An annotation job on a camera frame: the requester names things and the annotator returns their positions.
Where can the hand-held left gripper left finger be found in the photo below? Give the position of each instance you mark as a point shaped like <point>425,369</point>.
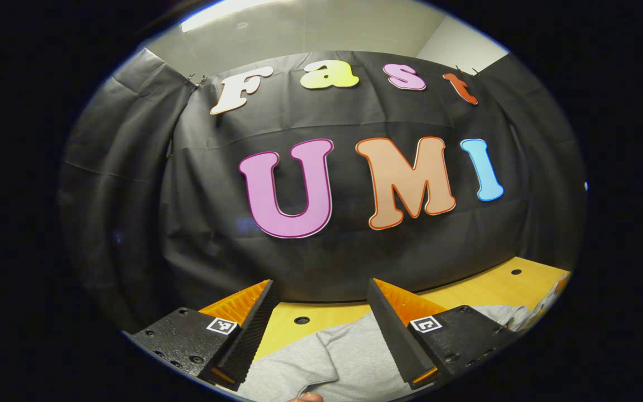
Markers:
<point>254,335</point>

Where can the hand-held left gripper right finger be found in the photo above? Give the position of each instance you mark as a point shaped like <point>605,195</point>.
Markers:
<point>395,338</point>

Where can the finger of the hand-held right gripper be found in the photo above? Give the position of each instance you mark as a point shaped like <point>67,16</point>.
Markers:
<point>561,283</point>

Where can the grey zip-neck sweatshirt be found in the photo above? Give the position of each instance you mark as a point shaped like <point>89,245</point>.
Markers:
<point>344,363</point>

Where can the black backdrop cloth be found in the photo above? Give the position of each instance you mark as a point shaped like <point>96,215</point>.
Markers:
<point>355,257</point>

